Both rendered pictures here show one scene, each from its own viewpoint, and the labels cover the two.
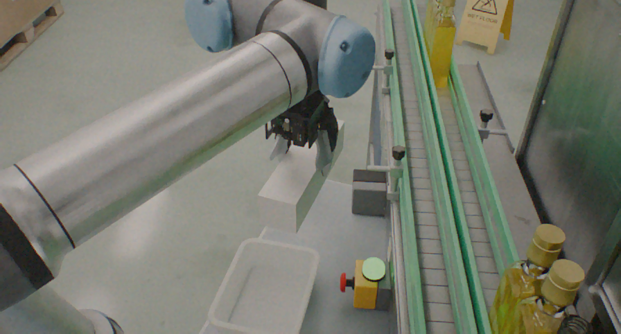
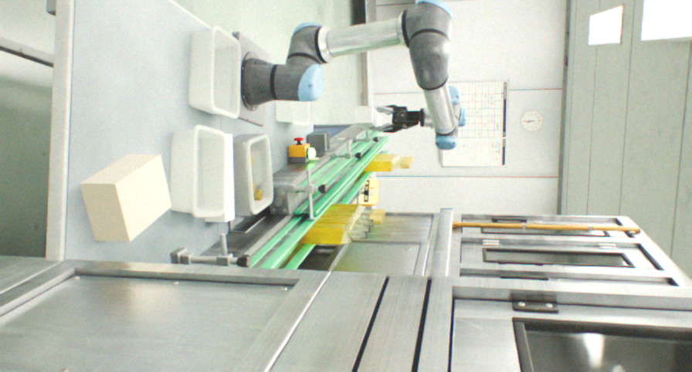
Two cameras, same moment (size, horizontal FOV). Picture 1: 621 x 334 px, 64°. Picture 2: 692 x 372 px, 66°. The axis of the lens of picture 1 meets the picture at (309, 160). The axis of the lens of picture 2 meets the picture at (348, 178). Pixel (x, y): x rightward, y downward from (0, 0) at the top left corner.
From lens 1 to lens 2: 1.43 m
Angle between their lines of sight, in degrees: 30
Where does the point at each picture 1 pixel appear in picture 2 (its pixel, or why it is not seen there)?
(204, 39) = not seen: hidden behind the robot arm
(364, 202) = (316, 140)
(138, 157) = (442, 103)
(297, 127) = (400, 120)
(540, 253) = (377, 211)
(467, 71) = not seen: hidden behind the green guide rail
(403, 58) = not seen: hidden behind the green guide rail
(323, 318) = (283, 132)
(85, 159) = (446, 93)
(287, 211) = (367, 119)
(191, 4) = (454, 90)
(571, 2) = (423, 215)
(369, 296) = (298, 153)
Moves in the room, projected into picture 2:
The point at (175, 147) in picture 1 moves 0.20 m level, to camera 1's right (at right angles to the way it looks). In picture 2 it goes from (442, 109) to (442, 170)
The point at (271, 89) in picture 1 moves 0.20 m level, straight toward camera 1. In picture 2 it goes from (446, 126) to (444, 147)
